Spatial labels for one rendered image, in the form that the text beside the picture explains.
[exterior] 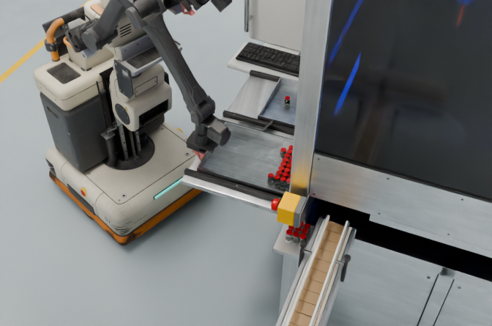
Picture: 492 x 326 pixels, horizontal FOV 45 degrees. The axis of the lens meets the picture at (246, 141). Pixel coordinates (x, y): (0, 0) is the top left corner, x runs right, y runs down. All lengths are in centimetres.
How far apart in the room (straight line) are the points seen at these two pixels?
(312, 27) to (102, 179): 175
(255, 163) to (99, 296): 113
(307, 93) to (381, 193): 39
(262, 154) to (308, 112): 57
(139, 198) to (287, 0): 115
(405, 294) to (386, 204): 43
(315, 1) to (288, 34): 135
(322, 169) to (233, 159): 49
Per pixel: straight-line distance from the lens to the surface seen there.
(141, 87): 255
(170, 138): 313
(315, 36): 149
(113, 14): 197
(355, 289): 219
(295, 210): 181
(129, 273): 296
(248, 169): 212
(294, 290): 176
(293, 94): 244
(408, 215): 182
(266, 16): 278
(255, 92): 244
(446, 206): 176
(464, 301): 209
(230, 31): 441
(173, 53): 186
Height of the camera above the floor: 242
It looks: 44 degrees down
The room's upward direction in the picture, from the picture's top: straight up
